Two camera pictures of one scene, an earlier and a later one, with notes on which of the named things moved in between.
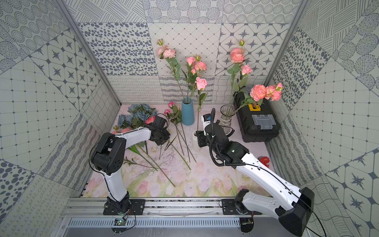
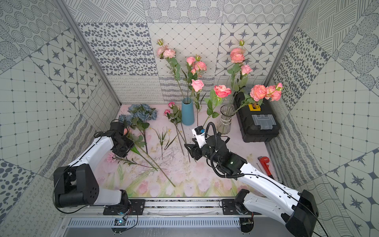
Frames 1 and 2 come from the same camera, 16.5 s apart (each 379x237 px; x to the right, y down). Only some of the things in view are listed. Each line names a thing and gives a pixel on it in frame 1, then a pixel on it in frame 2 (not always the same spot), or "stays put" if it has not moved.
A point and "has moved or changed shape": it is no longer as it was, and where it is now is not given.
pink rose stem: [246, 69] stays put
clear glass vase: [227, 111] stays put
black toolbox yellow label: [259, 120] stays put
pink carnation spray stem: [165, 53] stays put
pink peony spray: [258, 93] stays put
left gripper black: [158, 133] → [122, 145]
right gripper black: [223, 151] → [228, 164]
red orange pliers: [264, 160] stays put
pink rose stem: [201, 83] has moved or changed shape
